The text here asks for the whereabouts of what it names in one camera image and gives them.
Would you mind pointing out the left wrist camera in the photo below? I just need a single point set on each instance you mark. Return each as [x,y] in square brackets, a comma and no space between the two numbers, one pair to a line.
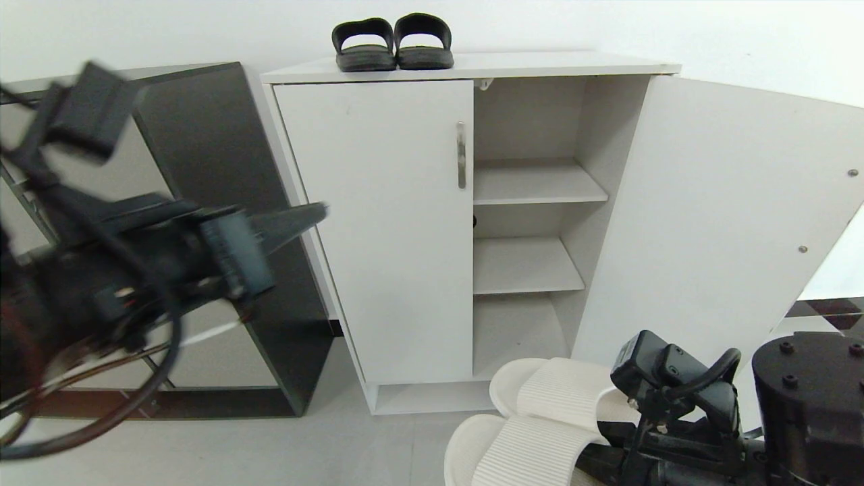
[91,108]

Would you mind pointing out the white shoe cabinet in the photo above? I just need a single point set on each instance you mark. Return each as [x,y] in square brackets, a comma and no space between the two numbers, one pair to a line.
[526,185]

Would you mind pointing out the plain white cabinet door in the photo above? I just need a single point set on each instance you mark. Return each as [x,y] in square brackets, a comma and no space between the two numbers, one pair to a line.
[709,223]

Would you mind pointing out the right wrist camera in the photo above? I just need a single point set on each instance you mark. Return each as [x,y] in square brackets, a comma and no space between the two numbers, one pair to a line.
[665,378]

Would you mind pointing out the white ribbed slipper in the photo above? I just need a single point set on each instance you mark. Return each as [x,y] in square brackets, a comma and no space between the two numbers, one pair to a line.
[520,452]
[567,391]

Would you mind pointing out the black slipper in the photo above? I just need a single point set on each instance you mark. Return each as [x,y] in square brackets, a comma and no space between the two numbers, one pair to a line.
[364,55]
[425,54]

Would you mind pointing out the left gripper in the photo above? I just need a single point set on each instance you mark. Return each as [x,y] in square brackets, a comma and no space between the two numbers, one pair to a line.
[202,263]

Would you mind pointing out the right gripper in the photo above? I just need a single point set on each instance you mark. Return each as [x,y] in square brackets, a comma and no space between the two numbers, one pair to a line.
[682,462]

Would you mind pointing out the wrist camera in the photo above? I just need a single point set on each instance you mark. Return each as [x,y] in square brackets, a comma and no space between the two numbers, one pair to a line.
[91,108]
[665,378]

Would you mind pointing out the black open shelf unit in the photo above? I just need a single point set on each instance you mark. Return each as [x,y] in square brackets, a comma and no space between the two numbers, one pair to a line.
[223,148]

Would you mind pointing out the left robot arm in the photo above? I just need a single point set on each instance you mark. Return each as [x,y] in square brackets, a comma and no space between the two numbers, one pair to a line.
[40,317]

